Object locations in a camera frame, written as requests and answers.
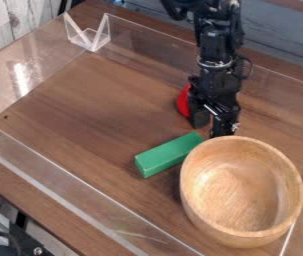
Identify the black device with cable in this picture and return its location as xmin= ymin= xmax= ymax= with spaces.
xmin=0 ymin=225 xmax=56 ymax=256

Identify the clear acrylic back wall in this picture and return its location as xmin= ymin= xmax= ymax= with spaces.
xmin=99 ymin=14 xmax=303 ymax=138

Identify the clear acrylic front wall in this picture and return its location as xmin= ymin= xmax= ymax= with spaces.
xmin=0 ymin=129 xmax=203 ymax=256

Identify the green rectangular block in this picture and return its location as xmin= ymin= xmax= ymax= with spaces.
xmin=135 ymin=132 xmax=204 ymax=178

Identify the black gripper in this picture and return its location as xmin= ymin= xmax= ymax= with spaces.
xmin=188 ymin=75 xmax=242 ymax=138

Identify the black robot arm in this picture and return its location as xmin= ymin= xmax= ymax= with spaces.
xmin=160 ymin=0 xmax=252 ymax=138

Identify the wooden bowl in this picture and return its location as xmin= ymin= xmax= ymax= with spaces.
xmin=179 ymin=136 xmax=303 ymax=248

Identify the red plush strawberry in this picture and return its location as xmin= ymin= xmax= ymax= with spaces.
xmin=176 ymin=84 xmax=191 ymax=118

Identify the clear acrylic wall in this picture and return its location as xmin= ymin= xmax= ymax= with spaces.
xmin=99 ymin=14 xmax=303 ymax=138
xmin=0 ymin=129 xmax=203 ymax=256

